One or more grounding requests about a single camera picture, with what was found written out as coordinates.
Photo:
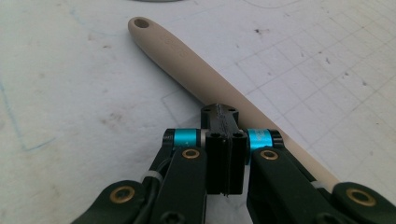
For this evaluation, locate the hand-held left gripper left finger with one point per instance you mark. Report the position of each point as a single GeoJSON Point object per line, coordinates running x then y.
{"type": "Point", "coordinates": [215, 161]}

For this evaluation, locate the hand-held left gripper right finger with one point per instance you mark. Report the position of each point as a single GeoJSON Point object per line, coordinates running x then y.
{"type": "Point", "coordinates": [236, 161]}

